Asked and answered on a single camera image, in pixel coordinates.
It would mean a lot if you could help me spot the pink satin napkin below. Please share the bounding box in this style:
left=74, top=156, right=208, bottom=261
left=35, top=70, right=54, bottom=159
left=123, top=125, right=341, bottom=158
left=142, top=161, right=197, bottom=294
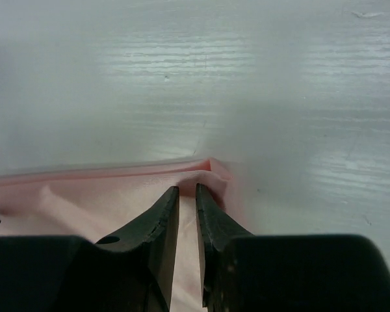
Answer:
left=0, top=159, right=245, bottom=311

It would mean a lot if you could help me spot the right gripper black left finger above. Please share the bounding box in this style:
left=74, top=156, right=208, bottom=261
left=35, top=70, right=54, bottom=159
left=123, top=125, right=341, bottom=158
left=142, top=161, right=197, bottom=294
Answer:
left=0, top=187, right=179, bottom=311

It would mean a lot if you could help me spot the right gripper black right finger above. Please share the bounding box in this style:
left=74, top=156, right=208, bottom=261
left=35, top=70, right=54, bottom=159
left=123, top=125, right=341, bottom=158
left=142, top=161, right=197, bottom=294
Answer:
left=196, top=184, right=390, bottom=311

